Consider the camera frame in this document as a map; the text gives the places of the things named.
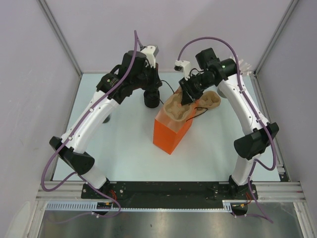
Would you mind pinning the orange paper bag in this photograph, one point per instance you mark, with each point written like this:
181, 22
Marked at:
168, 133

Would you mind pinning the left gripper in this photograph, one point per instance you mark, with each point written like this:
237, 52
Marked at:
156, 82

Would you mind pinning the brown pulp cup carrier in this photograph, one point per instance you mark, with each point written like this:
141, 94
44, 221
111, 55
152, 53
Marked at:
175, 110

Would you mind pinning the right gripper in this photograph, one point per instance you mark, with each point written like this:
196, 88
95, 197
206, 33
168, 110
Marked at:
193, 95

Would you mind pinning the grey straw holder cup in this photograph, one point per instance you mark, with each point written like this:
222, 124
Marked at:
220, 93

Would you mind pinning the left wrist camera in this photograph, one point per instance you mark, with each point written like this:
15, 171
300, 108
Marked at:
151, 52

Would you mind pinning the white straws bundle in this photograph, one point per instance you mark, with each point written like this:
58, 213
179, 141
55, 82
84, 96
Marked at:
244, 67

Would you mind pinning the white cable duct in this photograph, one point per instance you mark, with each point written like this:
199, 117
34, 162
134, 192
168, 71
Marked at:
224, 207

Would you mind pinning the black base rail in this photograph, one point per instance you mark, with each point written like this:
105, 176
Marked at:
162, 194

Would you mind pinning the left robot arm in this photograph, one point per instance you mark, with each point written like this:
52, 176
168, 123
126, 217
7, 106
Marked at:
138, 70

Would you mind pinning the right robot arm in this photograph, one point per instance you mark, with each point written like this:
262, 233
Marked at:
258, 131

